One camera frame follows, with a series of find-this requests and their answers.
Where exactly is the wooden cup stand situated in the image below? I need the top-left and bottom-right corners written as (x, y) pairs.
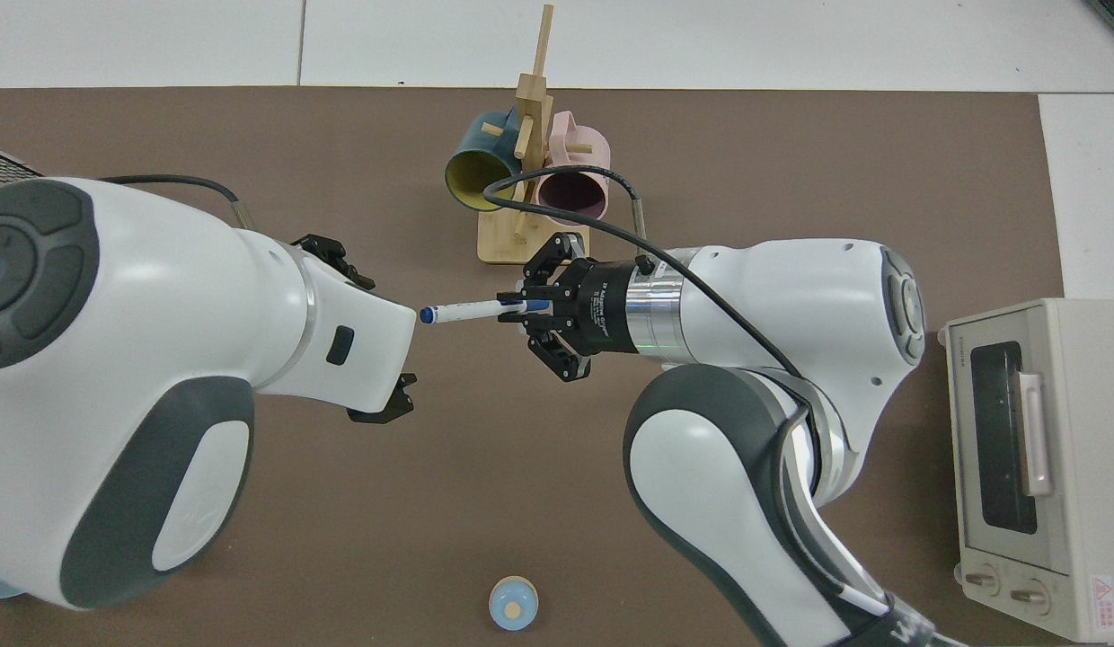
top-left (477, 4), bottom-right (592, 266)

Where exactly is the arm black gripper cable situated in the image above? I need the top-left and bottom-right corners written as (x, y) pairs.
top-left (482, 166), bottom-right (890, 621)
top-left (99, 173), bottom-right (254, 231)

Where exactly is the brown table cloth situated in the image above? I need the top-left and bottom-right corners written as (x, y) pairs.
top-left (0, 86), bottom-right (1065, 647)

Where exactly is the pale toaster oven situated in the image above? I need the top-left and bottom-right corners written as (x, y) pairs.
top-left (938, 298), bottom-right (1114, 643)

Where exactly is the dark teal mug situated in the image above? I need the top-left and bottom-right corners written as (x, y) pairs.
top-left (445, 111), bottom-right (524, 213)

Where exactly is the pink mug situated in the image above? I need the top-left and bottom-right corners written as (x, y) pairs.
top-left (534, 111), bottom-right (612, 227)

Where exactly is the blue and white marker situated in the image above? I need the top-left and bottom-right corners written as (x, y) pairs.
top-left (420, 300), bottom-right (551, 327)

